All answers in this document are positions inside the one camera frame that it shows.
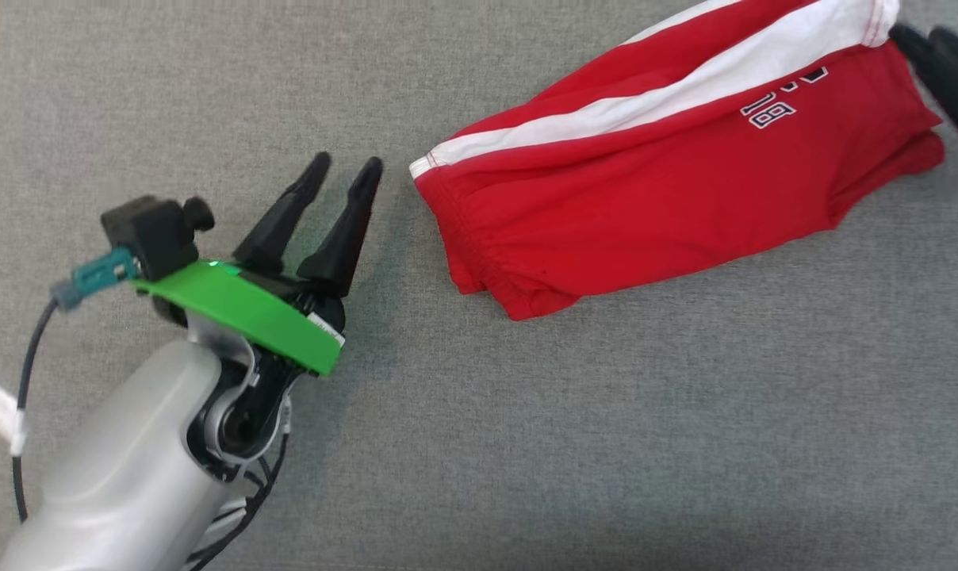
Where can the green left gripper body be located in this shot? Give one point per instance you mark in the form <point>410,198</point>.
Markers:
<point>249,309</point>

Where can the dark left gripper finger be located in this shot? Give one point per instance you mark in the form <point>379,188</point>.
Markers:
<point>281,218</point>
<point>340,238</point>

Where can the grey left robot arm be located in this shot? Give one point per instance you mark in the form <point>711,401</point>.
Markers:
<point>114,444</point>

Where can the grey fabric sofa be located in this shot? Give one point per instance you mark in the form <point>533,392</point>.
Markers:
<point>606,436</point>

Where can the red shorts white stripe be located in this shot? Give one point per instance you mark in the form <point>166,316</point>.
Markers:
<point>645,206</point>

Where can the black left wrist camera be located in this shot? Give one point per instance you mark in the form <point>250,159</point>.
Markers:
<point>150,234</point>

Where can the teal left camera connector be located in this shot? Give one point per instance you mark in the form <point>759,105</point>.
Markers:
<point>102,270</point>

